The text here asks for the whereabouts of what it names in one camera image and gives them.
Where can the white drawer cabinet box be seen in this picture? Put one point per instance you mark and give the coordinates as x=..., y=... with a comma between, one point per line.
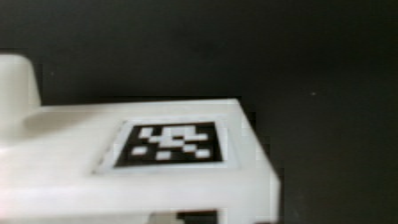
x=128, y=163

